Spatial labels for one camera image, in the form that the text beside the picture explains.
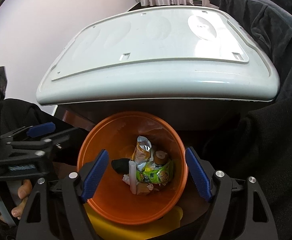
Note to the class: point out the orange plastic trash bin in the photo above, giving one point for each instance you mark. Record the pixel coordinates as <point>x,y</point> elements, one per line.
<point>117,134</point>

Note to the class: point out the white plastic storage box lid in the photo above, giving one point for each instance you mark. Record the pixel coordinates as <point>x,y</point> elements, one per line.
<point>174,52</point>

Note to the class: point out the white tissue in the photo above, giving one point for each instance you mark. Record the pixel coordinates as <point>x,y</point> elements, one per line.
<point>126,179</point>

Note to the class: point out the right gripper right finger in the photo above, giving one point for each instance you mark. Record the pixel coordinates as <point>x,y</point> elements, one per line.
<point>238,209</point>

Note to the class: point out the black cloth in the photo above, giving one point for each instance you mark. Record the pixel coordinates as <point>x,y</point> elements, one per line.
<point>121,166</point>

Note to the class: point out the dark blue bed blanket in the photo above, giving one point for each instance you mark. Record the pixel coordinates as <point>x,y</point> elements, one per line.
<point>271,27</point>

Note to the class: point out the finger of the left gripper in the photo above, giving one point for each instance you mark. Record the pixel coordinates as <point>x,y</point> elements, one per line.
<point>30,131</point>
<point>46,145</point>

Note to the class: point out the white foam strip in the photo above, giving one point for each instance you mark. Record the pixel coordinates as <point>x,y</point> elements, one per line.
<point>133,178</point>

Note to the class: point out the green snack wrapper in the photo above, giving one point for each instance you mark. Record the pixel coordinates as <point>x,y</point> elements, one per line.
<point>153,173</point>

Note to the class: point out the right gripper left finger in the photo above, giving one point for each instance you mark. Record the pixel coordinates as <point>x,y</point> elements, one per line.
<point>55,210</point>

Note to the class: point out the orange juice snack pouch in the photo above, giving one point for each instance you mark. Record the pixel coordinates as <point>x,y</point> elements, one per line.
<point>142,152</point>

